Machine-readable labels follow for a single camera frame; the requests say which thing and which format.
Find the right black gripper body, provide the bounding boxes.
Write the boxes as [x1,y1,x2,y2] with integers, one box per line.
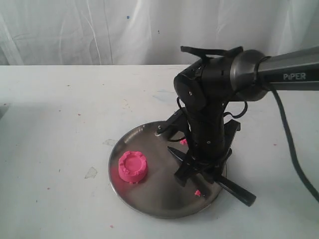
[185,101,226,162]

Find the black serrated knife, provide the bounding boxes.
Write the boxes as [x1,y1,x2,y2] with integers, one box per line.
[167,146,256,206]

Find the round steel plate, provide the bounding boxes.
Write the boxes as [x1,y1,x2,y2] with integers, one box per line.
[109,121,222,219]

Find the pink putty lump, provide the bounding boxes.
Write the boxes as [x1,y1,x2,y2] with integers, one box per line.
[118,151,148,184]

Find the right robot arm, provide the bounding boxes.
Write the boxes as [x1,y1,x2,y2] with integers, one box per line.
[173,46,319,186]

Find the pink crumb lower right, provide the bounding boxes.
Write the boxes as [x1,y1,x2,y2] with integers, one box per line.
[194,190,201,197]

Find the pink crumb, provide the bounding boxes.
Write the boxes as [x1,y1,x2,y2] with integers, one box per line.
[179,139,187,145]
[194,190,201,197]

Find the pink crumb upper right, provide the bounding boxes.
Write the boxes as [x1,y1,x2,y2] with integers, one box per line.
[179,139,187,145]

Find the white backdrop curtain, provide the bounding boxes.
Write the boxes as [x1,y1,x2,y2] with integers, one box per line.
[0,0,319,65]

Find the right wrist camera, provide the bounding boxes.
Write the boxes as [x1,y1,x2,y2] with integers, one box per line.
[155,110,189,142]

